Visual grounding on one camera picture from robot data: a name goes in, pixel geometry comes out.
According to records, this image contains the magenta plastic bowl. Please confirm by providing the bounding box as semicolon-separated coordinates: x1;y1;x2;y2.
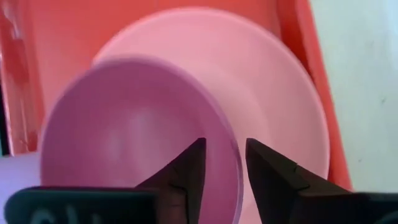
37;55;244;224

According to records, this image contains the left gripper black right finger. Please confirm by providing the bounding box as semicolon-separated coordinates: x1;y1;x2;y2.
245;138;353;224

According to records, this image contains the pink round plate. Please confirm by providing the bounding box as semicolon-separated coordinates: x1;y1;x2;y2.
91;6;331;224

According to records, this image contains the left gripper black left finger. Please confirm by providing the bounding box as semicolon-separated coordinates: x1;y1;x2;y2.
135;138;208;224

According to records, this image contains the red plastic tray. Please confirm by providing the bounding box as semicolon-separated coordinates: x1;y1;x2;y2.
0;0;354;192

